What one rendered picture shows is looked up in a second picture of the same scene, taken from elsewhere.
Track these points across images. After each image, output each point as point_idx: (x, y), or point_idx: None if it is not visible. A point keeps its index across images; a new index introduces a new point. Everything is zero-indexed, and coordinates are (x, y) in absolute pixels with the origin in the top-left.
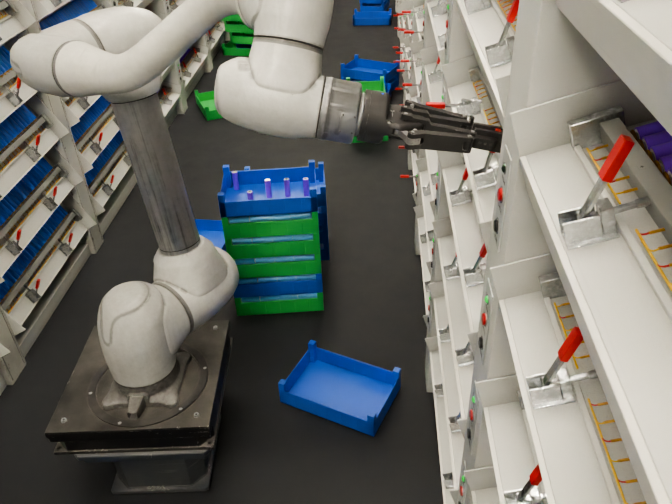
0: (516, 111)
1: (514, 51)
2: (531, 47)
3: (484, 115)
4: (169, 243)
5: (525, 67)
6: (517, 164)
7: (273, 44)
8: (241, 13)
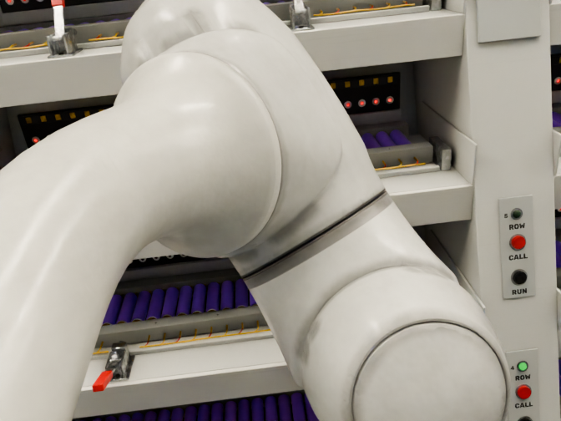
0: (558, 133)
1: (477, 114)
2: (540, 83)
3: (155, 347)
4: None
5: (529, 105)
6: (553, 185)
7: (394, 204)
8: (283, 183)
